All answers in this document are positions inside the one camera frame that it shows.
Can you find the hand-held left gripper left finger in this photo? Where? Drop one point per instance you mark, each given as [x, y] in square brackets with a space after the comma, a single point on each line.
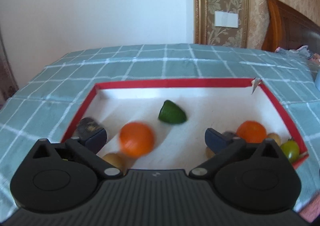
[96, 140]

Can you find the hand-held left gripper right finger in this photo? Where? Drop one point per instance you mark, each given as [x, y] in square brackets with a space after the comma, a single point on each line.
[213, 140]

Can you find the small brown longan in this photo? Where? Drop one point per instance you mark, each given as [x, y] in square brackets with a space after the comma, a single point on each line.
[274, 137]
[209, 153]
[112, 159]

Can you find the small dark sugarcane piece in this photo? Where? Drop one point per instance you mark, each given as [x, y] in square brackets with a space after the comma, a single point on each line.
[87, 125]

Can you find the large orange tangerine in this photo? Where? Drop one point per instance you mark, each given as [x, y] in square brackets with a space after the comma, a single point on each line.
[251, 131]

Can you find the small orange tangerine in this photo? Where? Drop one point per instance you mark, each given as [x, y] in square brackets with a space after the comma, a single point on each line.
[136, 140]

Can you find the red cardboard box tray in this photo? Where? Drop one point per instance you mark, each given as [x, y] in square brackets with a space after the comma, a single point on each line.
[175, 82]

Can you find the large green tomato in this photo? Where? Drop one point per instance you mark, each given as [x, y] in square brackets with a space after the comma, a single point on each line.
[290, 150]

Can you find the green plaid bedsheet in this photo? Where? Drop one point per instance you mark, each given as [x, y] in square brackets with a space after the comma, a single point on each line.
[150, 63]

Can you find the brown patterned curtain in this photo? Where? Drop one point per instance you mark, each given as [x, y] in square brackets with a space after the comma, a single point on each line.
[6, 78]

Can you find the pink crumpled cloth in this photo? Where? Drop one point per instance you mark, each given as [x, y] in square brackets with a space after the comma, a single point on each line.
[300, 51]

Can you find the brown wooden headboard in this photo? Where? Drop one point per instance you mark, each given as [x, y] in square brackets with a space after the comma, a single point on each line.
[287, 26]

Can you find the white wall switch panel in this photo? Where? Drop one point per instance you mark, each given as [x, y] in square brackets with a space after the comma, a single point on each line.
[226, 18]

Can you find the gold wall panel frame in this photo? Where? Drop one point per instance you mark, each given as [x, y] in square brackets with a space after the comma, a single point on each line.
[197, 4]

